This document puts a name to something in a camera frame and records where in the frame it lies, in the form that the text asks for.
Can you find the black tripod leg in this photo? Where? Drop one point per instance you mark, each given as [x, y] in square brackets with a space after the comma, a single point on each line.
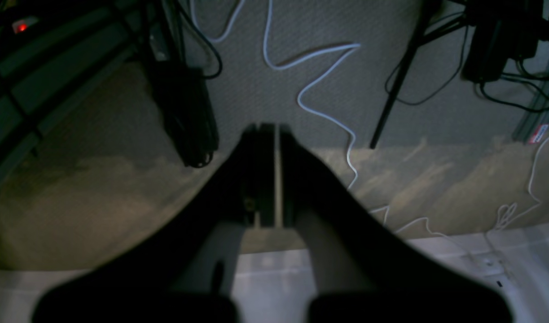
[418, 39]

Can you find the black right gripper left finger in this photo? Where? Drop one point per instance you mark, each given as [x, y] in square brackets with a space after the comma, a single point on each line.
[184, 272]

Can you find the black power strip red switch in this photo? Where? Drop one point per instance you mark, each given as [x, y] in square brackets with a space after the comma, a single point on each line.
[15, 25]

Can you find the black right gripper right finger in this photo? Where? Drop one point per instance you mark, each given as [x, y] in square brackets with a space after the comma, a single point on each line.
[363, 272]

